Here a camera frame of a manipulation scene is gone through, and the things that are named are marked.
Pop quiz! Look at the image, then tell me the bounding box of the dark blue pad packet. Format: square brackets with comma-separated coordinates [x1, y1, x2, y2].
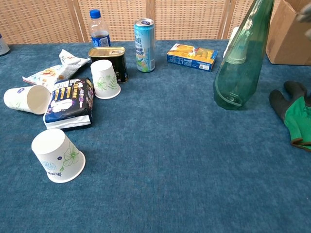
[43, 77, 95, 132]

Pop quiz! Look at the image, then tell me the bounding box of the white snack bag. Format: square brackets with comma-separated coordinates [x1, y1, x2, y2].
[22, 49, 91, 93]

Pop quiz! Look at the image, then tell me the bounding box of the tall light blue drink can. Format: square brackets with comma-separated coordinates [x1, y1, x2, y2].
[134, 18, 156, 73]

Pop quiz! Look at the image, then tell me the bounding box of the wicker folding screen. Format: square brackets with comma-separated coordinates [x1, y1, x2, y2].
[0, 0, 280, 45]

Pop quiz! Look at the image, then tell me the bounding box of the cola bottle blue cap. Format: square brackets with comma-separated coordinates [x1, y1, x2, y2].
[89, 9, 112, 48]

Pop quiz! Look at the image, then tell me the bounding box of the paper cup green leaf print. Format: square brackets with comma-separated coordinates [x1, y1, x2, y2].
[90, 59, 121, 100]

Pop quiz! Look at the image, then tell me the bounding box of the stacked paper cups blue flower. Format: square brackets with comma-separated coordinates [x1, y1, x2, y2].
[223, 26, 247, 65]

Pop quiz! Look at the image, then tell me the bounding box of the paper cup purple flower print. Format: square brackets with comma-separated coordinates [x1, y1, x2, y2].
[3, 84, 52, 115]

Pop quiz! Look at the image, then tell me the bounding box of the green transparent spray bottle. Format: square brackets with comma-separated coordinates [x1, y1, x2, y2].
[213, 0, 275, 111]

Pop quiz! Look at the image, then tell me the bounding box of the yellow and blue carton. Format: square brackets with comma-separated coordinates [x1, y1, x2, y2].
[166, 43, 219, 72]

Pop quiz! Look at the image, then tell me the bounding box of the paper cup green flower print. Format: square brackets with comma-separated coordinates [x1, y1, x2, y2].
[31, 128, 86, 183]

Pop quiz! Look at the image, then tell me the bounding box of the black tin gold lid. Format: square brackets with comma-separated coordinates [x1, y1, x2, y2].
[87, 46, 129, 84]

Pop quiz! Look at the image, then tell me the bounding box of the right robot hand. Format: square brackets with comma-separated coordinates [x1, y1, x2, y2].
[296, 2, 311, 24]

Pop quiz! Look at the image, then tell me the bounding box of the blue and white can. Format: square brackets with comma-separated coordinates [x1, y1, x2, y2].
[0, 33, 10, 56]

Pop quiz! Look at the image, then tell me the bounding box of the brown cardboard box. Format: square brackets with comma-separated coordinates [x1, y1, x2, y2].
[266, 0, 311, 66]

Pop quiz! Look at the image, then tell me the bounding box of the green and black work glove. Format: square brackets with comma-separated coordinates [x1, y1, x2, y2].
[269, 81, 311, 152]

